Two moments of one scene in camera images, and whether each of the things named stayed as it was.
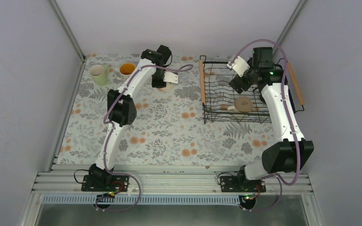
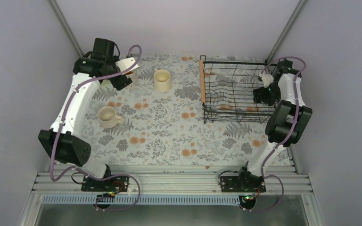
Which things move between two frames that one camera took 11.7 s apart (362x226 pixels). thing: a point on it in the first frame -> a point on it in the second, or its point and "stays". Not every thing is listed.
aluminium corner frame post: [71, 37] stays
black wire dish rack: [222, 104] stays
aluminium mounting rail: [70, 182] stays
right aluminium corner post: [296, 11] stays
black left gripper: [155, 84] -> [121, 83]
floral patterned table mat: [169, 128] stays
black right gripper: [244, 85] -> [265, 96]
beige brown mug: [242, 104] -> [106, 116]
